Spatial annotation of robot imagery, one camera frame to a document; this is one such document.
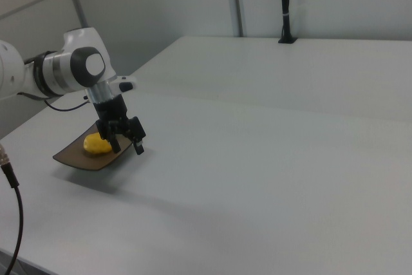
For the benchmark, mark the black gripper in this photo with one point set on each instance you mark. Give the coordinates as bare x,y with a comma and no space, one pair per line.
111,112

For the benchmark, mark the yellow potato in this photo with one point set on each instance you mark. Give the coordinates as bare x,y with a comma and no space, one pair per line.
95,146

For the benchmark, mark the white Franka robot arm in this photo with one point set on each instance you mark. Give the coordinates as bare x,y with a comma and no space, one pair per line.
83,46

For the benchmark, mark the square brown ceramic plate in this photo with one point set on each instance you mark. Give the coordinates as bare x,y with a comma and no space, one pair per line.
74,159

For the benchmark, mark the black pole stand with white band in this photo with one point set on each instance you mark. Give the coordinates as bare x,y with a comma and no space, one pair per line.
285,24

